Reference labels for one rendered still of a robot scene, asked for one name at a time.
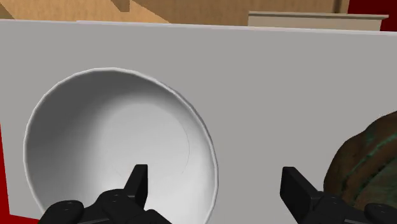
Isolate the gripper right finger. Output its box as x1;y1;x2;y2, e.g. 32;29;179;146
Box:
279;166;397;224

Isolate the brown green lumpy object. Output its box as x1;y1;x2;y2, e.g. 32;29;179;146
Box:
323;111;397;211

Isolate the beige cabinet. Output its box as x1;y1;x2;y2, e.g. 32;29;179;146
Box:
247;11;389;32

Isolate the white bowl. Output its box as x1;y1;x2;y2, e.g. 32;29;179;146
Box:
23;67;219;224

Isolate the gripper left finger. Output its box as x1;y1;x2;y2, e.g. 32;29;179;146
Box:
38;164;172;224

